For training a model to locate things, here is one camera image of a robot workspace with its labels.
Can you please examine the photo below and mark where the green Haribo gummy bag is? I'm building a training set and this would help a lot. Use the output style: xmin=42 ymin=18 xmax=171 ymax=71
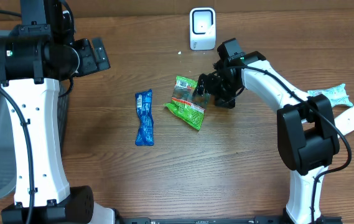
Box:
xmin=164 ymin=76 xmax=210 ymax=131

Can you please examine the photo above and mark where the blue snack packet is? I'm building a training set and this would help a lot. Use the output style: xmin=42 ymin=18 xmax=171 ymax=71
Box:
xmin=135 ymin=89 xmax=154 ymax=146

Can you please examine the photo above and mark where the teal snack packet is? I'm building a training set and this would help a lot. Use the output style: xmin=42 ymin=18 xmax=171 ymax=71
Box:
xmin=307 ymin=83 xmax=353 ymax=107

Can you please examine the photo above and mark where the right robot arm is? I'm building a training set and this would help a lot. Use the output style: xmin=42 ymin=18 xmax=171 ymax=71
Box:
xmin=193 ymin=39 xmax=341 ymax=223

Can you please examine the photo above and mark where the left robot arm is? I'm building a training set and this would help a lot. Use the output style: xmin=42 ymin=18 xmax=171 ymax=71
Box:
xmin=0 ymin=1 xmax=116 ymax=224

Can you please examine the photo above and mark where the white barcode scanner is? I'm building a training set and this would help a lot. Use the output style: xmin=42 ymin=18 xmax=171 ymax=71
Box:
xmin=189 ymin=7 xmax=217 ymax=51

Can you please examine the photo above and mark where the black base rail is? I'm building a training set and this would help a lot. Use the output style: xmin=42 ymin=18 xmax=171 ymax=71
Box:
xmin=115 ymin=216 xmax=293 ymax=224

